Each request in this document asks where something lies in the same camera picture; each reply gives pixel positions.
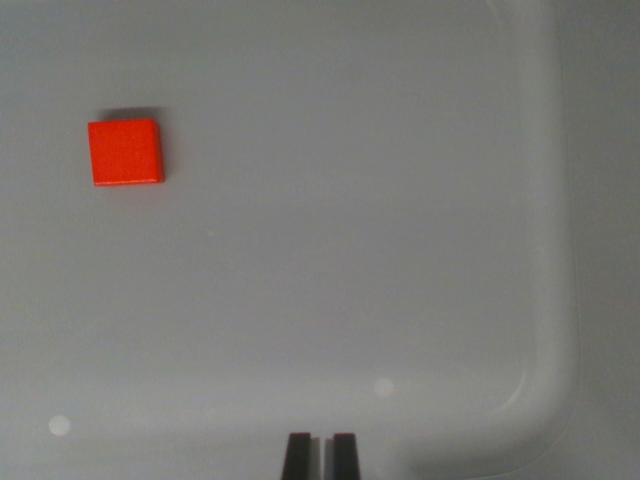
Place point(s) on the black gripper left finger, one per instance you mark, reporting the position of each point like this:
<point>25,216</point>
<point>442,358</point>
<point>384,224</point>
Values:
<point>298,457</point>

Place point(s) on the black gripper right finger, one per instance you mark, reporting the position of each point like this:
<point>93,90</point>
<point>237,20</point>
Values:
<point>346,457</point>

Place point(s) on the red cube block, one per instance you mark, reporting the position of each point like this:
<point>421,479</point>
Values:
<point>126,152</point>

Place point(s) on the white plastic bin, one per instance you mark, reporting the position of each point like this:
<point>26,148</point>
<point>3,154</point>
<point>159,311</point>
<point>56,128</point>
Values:
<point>350,225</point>

